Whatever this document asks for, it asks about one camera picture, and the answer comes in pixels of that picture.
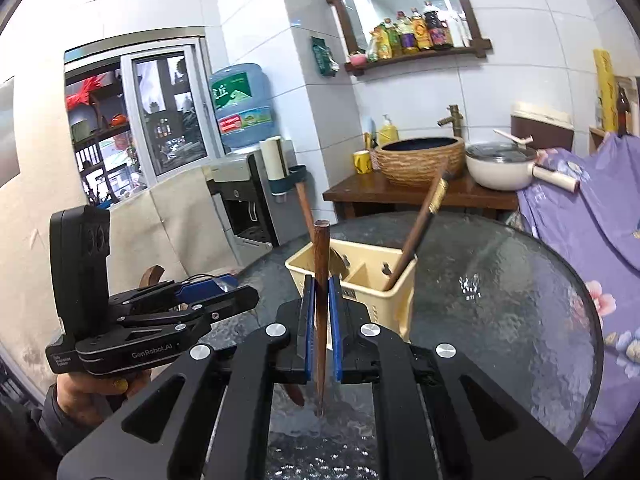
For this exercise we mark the dark glass bottle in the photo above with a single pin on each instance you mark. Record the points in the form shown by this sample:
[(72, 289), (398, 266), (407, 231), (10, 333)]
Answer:
[(622, 110)]

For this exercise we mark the green packet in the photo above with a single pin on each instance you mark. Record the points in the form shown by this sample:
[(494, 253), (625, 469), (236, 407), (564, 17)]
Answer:
[(322, 55)]

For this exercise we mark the grey water dispenser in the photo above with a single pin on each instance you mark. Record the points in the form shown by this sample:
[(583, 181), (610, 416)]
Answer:
[(240, 195)]

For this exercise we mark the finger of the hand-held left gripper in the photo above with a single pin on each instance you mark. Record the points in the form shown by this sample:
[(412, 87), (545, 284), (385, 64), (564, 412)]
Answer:
[(230, 302), (200, 291)]

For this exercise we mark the cooking oil bottle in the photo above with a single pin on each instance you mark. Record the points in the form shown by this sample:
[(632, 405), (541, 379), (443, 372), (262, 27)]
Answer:
[(402, 35), (419, 32), (382, 40)]

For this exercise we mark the white paper roll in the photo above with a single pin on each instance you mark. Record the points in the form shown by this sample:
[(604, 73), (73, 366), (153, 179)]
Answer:
[(272, 157)]

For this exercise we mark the brass faucet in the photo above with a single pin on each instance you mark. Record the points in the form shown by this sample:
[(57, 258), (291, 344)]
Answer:
[(452, 120)]

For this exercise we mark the person's left forearm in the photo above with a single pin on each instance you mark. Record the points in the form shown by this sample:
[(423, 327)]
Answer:
[(55, 427)]

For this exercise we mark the sliding glass window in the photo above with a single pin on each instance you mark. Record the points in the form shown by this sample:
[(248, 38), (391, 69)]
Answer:
[(165, 110)]

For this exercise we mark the person's left hand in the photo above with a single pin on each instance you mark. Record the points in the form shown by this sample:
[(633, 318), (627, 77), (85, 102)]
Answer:
[(100, 392)]

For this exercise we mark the dark wooden counter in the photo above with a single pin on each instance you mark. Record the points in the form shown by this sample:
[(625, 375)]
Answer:
[(360, 192)]

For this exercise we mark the small pink bowl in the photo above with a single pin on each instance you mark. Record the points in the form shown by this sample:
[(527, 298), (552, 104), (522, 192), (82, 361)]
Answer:
[(356, 58)]

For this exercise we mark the yellow soap bottle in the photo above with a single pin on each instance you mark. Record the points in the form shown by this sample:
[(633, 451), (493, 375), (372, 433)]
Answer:
[(387, 132)]

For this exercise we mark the tall yellow box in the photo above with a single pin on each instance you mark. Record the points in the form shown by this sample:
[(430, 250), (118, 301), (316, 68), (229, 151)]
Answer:
[(604, 90)]

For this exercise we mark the brown and white appliance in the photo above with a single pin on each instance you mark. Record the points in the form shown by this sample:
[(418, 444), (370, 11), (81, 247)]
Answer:
[(542, 127)]

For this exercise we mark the white pot with glass lid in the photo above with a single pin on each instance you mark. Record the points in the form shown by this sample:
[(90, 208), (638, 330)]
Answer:
[(495, 172)]

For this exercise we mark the woven basin sink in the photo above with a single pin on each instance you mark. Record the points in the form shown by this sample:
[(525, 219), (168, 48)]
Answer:
[(420, 165)]

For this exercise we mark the brown wooden chopstick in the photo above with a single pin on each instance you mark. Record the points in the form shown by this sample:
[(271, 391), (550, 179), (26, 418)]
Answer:
[(321, 260), (303, 205)]

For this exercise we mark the blue water jug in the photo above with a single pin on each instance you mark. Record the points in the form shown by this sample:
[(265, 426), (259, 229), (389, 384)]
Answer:
[(240, 105)]

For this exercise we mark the cream perforated utensil holder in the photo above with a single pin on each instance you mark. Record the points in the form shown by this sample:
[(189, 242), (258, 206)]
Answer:
[(380, 300)]

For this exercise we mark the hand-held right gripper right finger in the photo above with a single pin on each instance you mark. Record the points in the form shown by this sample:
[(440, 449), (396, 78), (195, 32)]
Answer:
[(336, 325)]

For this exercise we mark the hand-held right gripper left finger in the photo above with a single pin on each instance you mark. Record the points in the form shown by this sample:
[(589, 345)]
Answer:
[(307, 320)]

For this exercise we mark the black chopstick wide gold band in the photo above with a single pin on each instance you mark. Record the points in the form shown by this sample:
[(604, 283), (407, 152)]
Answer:
[(420, 225)]

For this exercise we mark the yellow mug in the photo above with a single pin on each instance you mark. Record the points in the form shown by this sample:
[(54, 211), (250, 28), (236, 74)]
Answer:
[(362, 161)]

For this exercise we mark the purple floral cloth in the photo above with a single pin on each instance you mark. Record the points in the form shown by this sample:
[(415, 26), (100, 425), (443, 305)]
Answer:
[(575, 220)]

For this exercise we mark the white ladle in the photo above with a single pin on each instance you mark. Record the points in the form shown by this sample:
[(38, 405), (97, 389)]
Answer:
[(517, 139)]

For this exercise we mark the beige cover sheet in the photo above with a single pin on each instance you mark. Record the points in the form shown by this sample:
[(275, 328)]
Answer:
[(165, 220)]

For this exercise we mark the teal wall holder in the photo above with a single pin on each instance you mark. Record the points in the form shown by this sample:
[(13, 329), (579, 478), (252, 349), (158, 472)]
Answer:
[(292, 180)]

